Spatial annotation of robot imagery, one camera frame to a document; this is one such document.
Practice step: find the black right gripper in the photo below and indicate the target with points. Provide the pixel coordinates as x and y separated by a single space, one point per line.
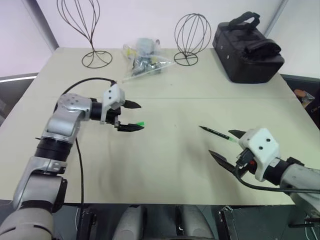
247 163

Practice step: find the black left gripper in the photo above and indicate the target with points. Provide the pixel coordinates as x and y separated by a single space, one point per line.
113 117

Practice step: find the small green object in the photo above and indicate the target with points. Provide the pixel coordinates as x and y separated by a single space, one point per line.
140 123

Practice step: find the black pen with green grip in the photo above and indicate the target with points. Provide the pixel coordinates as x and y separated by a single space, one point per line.
217 133

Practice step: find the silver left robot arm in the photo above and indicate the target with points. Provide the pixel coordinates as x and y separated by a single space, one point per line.
62 117

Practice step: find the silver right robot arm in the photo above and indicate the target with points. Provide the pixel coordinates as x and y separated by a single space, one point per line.
297 176

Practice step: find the clear plastic bag of parts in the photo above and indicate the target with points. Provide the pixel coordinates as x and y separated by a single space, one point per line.
145 65

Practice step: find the grey rounded shape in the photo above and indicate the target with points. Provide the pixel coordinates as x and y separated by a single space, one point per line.
197 223
131 223

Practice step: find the black fabric carry bag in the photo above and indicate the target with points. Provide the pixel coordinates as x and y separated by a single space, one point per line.
240 62

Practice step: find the dark side furniture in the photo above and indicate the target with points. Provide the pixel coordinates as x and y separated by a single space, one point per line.
312 117

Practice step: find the clear packet with orange contents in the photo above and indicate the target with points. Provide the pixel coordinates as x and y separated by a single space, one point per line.
303 96

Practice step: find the dark furniture with light strip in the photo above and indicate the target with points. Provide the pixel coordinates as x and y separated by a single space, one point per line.
12 90

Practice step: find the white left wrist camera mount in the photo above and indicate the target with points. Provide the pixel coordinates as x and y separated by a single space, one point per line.
113 96

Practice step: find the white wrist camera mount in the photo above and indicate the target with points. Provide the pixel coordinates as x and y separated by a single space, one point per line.
113 96
262 147

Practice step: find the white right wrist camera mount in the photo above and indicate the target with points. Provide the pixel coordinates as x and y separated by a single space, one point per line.
262 147

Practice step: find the black metal bracket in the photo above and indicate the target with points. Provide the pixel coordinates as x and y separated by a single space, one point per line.
86 222
226 222

